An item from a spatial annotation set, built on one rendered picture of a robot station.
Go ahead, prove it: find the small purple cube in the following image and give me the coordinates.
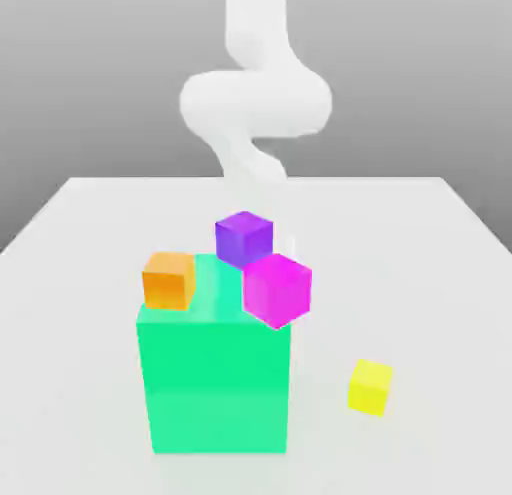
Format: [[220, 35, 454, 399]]
[[214, 210, 275, 271]]

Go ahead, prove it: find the small magenta cube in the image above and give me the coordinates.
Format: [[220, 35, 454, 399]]
[[242, 252, 313, 331]]

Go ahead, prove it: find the small orange cube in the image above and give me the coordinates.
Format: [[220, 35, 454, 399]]
[[141, 251, 197, 312]]

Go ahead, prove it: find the small yellow cube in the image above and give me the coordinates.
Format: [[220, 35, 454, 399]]
[[346, 358, 394, 419]]

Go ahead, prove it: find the large green box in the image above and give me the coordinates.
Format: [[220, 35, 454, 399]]
[[135, 253, 292, 455]]

